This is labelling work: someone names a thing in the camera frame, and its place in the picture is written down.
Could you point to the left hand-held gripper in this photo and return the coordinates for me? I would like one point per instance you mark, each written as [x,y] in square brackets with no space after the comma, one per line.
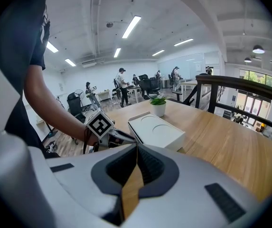
[100,123]

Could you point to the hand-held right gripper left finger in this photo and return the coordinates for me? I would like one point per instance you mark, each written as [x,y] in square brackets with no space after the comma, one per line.
[78,182]

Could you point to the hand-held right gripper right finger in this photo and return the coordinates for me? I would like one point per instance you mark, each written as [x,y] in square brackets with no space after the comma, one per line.
[192,193]

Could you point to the person's left forearm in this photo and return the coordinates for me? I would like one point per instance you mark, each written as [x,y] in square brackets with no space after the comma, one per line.
[62,117]

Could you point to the green plant in white pot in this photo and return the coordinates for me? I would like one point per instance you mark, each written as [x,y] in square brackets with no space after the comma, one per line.
[158,109]

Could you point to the white desk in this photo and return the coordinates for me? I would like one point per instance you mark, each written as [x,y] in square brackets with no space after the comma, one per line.
[190,82]
[103,92]
[135,88]

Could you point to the black office chair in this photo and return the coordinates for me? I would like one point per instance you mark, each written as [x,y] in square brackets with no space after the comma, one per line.
[155,84]
[75,106]
[145,84]

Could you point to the black standing fan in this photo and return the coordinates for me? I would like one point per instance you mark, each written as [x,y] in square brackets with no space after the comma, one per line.
[79,94]

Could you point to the ceiling air conditioner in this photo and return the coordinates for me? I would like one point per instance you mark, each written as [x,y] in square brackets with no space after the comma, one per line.
[89,64]

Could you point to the group of ceiling strip lights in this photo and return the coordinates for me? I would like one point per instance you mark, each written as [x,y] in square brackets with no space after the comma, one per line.
[131,26]

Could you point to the round ceiling dome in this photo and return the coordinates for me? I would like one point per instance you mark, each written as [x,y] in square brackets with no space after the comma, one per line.
[109,24]

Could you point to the wooden table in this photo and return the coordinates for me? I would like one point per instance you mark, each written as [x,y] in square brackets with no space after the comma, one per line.
[233,82]

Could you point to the window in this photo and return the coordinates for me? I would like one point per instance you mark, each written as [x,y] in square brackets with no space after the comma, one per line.
[256,77]

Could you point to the person's black clothing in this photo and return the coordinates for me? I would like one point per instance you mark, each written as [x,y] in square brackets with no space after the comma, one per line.
[14,56]

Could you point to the black pendant lamp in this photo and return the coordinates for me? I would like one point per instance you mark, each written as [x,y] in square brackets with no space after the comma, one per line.
[258,50]
[247,60]

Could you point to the white wall notice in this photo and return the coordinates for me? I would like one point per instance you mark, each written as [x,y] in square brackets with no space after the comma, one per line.
[198,67]

